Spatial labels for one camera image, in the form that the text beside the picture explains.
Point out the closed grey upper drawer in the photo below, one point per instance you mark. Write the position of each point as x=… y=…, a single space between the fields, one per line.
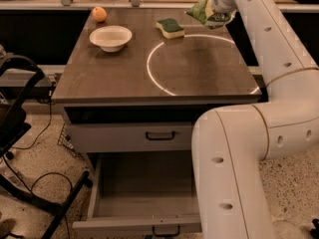
x=129 y=137

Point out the open grey bottom drawer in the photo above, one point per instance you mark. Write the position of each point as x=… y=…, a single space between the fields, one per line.
x=141 y=193

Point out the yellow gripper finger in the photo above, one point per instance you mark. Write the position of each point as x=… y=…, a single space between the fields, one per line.
x=208 y=9

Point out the orange fruit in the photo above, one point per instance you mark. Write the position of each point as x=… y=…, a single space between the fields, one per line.
x=99 y=14

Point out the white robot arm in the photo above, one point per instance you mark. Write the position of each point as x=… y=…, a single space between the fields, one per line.
x=229 y=142

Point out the green and yellow sponge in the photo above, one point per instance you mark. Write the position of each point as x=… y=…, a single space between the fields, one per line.
x=170 y=28

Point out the white bowl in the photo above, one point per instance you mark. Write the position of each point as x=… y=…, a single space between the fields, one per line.
x=111 y=38

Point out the grey drawer cabinet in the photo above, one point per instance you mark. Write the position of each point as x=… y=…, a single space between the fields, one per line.
x=152 y=78

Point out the green jalapeno chip bag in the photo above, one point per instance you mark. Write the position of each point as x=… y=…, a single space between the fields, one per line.
x=217 y=20

